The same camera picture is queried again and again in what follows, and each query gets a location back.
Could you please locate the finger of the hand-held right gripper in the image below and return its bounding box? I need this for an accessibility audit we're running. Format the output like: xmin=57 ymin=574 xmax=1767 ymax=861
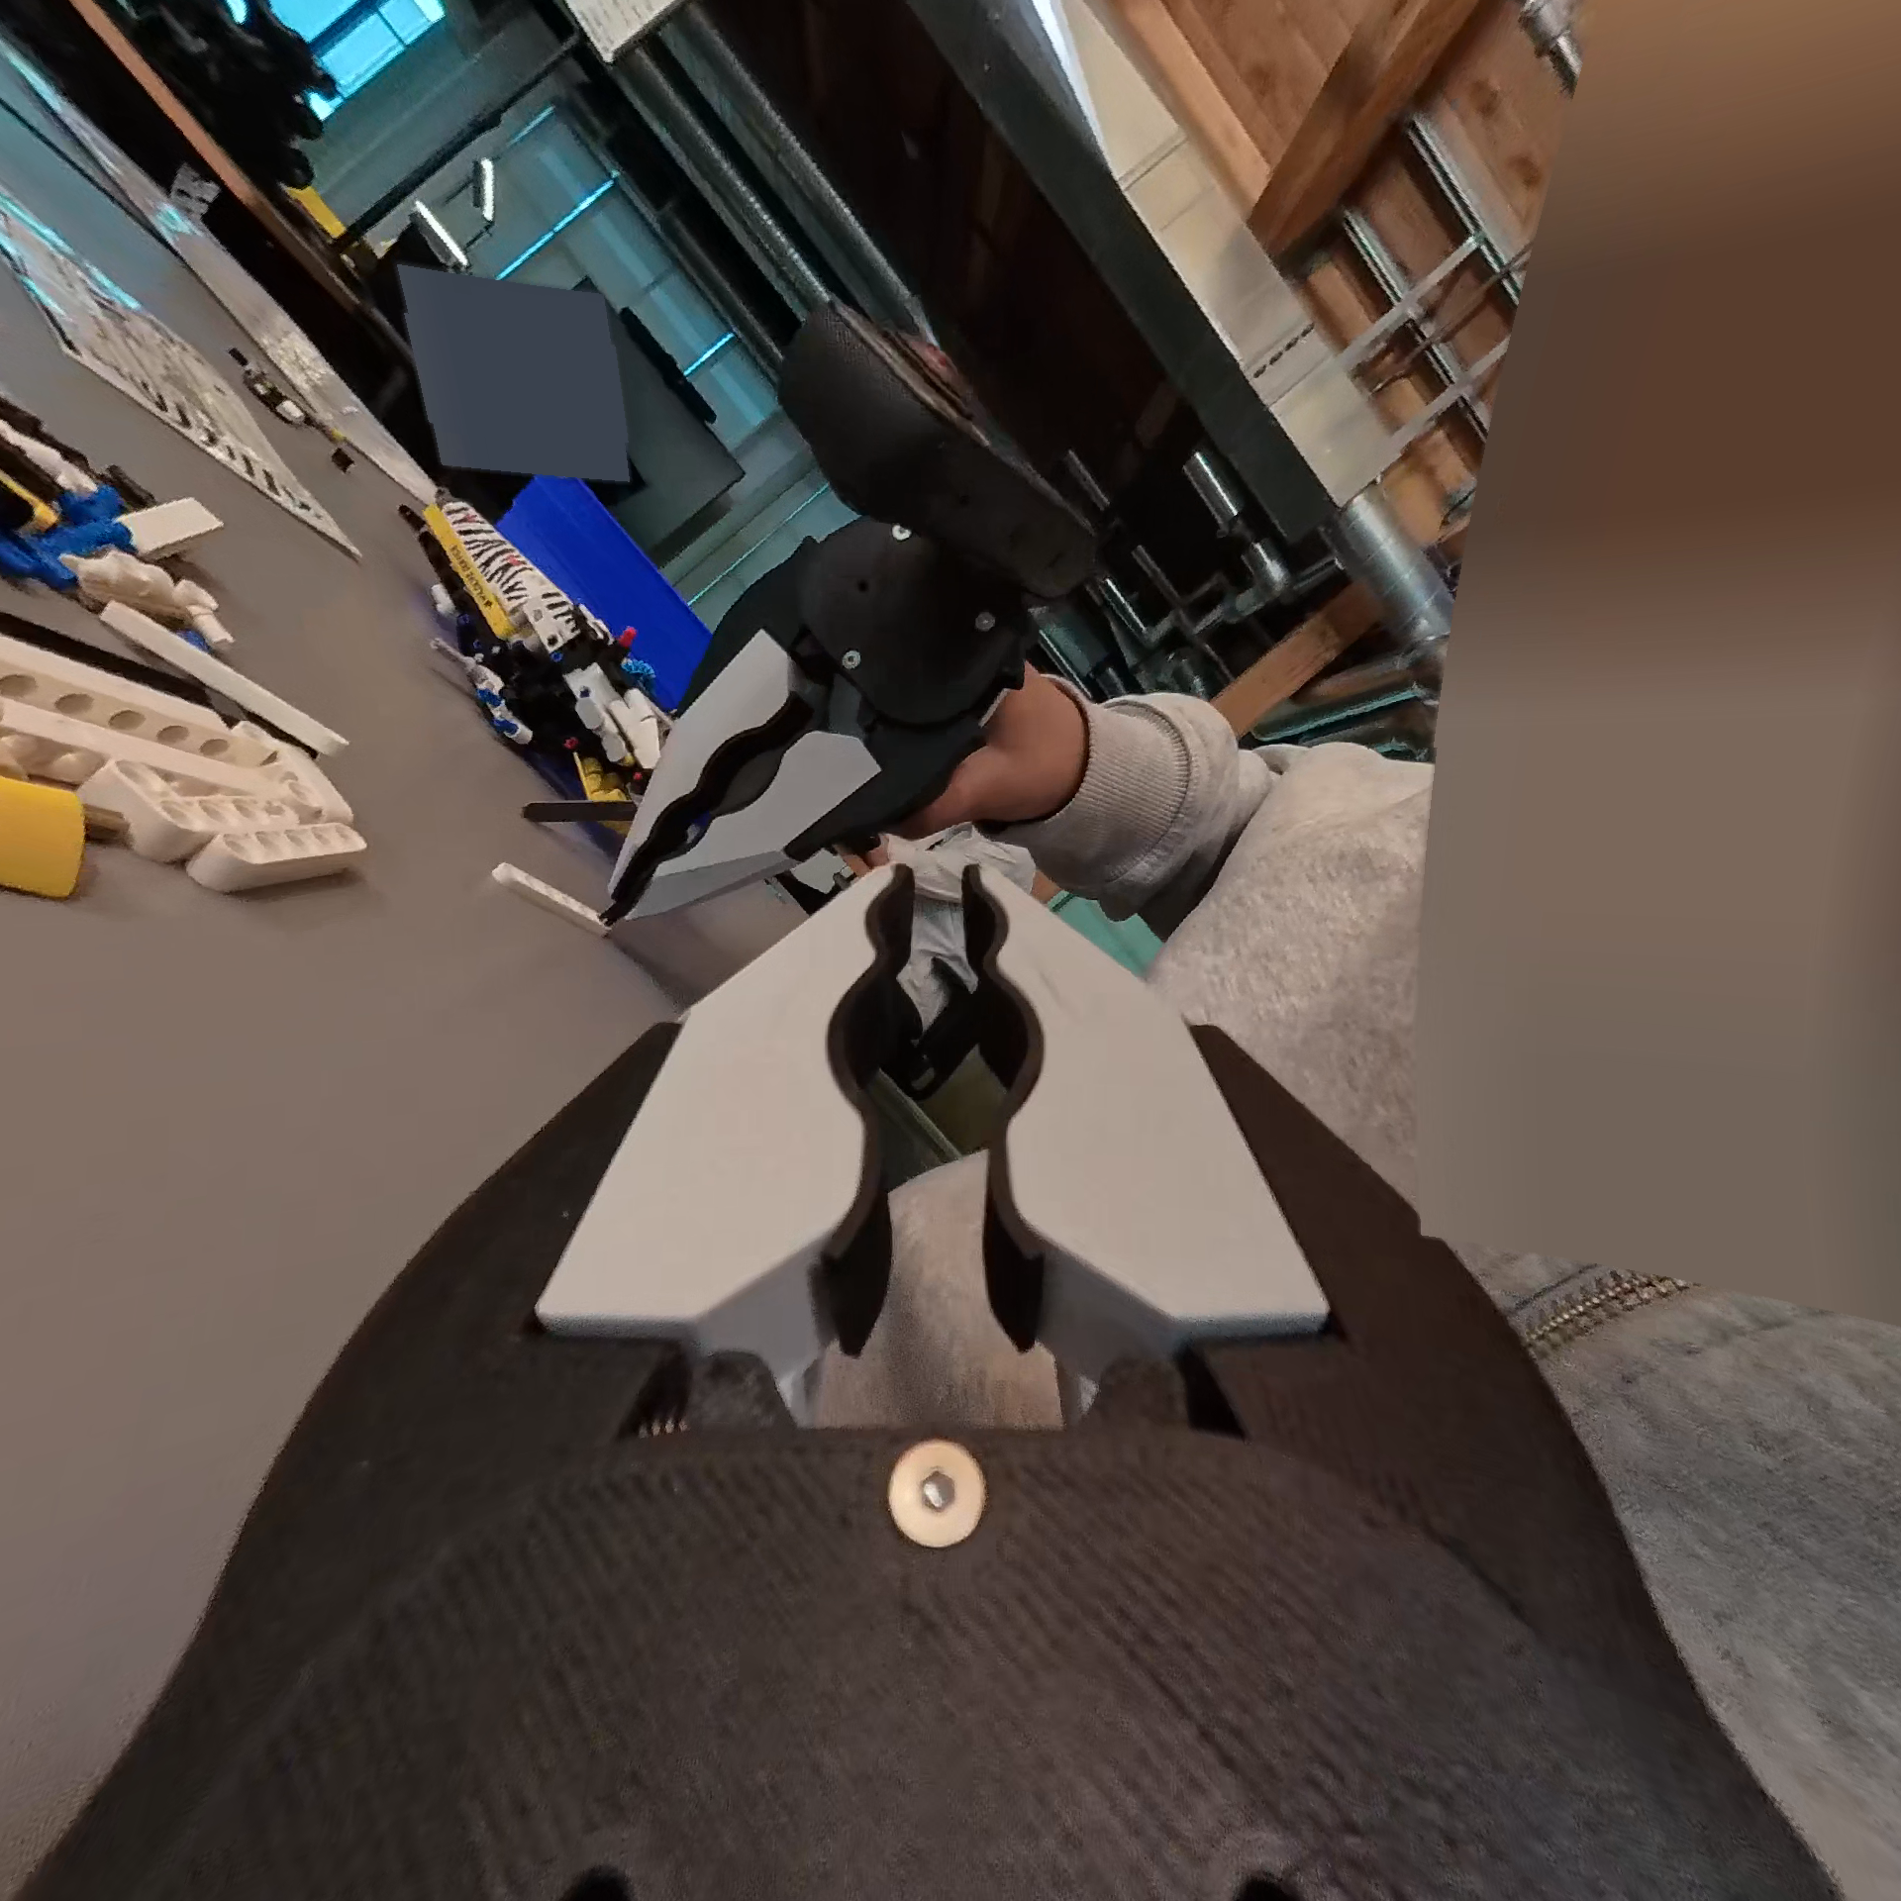
xmin=611 ymin=726 xmax=884 ymax=931
xmin=603 ymin=627 xmax=812 ymax=907

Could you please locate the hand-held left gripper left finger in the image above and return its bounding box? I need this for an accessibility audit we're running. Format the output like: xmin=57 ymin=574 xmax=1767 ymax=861
xmin=536 ymin=863 xmax=916 ymax=1428

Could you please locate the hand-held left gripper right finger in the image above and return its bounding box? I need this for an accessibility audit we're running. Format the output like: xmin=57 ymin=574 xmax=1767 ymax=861
xmin=959 ymin=863 xmax=1332 ymax=1411

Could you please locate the white lego beam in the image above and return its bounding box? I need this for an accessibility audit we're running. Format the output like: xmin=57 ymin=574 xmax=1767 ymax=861
xmin=487 ymin=863 xmax=618 ymax=938

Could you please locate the person's right forearm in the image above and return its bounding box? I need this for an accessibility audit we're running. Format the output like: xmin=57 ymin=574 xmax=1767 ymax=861
xmin=1024 ymin=691 xmax=1435 ymax=955

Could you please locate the lego airplane model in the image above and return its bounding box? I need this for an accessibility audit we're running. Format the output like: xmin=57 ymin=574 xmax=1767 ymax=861
xmin=400 ymin=493 xmax=674 ymax=827

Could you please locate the pile of white lego parts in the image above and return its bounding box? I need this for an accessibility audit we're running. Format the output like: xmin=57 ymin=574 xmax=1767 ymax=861
xmin=0 ymin=500 xmax=370 ymax=899

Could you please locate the lego instruction booklet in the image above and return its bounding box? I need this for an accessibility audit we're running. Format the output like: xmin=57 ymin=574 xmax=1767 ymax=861
xmin=0 ymin=197 xmax=362 ymax=558

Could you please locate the pile of blue lego parts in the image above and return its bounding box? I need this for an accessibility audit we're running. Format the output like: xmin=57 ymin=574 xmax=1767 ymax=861
xmin=0 ymin=488 xmax=139 ymax=587

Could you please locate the yellow lego piece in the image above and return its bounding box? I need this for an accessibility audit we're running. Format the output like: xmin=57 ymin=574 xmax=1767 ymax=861
xmin=0 ymin=775 xmax=88 ymax=899

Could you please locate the person's right hand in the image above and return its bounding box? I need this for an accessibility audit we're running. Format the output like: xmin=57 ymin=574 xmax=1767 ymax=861
xmin=891 ymin=676 xmax=1096 ymax=879

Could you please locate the blue plastic bin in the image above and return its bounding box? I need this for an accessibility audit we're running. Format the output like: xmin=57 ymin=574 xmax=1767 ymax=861
xmin=497 ymin=476 xmax=715 ymax=712

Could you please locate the person's grey zip jacket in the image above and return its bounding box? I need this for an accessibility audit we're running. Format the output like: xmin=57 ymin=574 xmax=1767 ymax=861
xmin=810 ymin=893 xmax=1901 ymax=1901

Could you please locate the corrugated metal duct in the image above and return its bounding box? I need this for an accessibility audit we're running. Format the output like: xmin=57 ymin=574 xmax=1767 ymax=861
xmin=1320 ymin=483 xmax=1466 ymax=666

